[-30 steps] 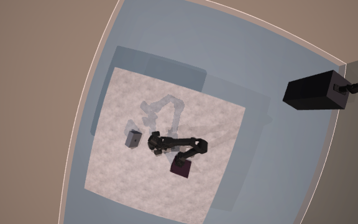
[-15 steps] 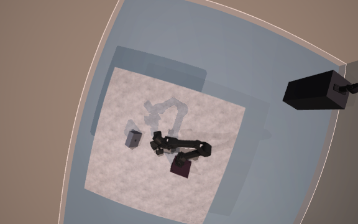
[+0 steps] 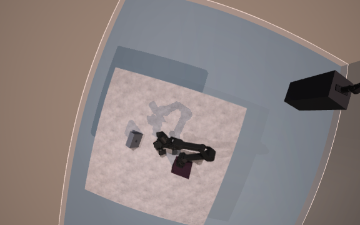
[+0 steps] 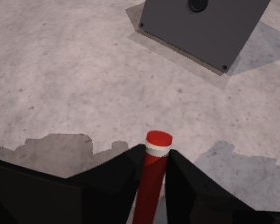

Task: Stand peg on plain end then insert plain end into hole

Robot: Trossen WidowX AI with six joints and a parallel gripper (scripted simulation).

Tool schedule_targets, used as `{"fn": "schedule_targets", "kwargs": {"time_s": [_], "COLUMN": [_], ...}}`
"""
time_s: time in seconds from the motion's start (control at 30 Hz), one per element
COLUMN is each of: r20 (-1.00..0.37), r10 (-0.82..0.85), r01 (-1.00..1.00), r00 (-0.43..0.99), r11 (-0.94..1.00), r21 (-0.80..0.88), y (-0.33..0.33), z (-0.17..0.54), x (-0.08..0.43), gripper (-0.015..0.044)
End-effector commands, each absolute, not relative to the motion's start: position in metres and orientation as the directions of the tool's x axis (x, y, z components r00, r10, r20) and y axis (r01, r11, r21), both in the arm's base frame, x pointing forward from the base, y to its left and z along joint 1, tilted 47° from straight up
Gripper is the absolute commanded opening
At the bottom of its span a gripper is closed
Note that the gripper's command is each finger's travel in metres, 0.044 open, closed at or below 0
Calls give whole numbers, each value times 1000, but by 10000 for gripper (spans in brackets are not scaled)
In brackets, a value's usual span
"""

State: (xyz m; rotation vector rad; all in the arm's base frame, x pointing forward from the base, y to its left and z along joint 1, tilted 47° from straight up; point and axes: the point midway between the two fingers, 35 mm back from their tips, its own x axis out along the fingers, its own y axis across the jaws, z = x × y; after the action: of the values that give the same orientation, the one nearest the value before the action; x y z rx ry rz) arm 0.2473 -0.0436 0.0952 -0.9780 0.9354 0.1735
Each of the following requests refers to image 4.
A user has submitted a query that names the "grey sloped panel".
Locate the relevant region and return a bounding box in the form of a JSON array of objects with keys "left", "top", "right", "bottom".
[{"left": 139, "top": 0, "right": 270, "bottom": 73}]

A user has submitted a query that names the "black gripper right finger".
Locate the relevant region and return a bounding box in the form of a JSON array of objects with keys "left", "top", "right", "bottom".
[{"left": 164, "top": 149, "right": 280, "bottom": 224}]

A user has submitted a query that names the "red peg with grey band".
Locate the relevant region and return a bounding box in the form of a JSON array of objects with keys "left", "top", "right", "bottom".
[{"left": 132, "top": 131, "right": 173, "bottom": 224}]

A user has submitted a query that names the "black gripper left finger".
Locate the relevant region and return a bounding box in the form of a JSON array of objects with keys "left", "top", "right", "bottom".
[{"left": 0, "top": 144, "right": 147, "bottom": 224}]

